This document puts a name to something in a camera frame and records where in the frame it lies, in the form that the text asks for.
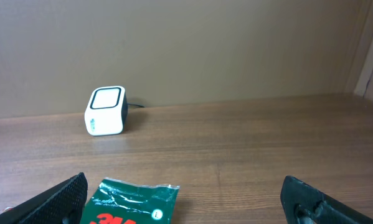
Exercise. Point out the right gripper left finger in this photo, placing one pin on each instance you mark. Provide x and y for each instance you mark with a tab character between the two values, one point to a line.
63	203

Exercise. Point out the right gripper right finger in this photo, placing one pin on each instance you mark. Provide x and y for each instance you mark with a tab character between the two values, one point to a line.
303	203

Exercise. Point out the green 3M gloves packet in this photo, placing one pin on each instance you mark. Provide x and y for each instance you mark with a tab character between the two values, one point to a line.
120	202

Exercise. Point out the white barcode scanner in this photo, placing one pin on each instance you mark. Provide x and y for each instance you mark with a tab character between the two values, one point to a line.
106	111

